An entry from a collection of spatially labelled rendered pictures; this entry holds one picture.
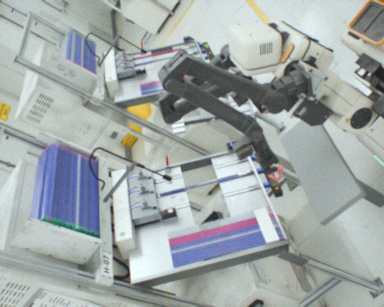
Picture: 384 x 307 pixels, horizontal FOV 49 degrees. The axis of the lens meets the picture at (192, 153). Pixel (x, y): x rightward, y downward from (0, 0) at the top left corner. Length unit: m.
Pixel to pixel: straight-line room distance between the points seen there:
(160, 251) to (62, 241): 0.45
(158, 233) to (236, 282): 0.50
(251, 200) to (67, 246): 0.89
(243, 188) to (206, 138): 1.16
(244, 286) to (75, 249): 0.86
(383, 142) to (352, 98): 0.60
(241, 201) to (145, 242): 0.51
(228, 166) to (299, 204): 0.82
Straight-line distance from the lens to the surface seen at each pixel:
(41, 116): 3.06
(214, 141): 3.30
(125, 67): 3.26
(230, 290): 2.28
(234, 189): 2.17
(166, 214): 2.06
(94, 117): 3.04
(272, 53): 1.58
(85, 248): 1.87
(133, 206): 2.13
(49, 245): 1.85
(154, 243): 2.03
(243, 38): 1.57
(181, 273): 1.91
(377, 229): 2.58
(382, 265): 2.51
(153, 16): 6.55
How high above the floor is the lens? 2.13
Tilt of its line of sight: 30 degrees down
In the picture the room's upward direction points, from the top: 64 degrees counter-clockwise
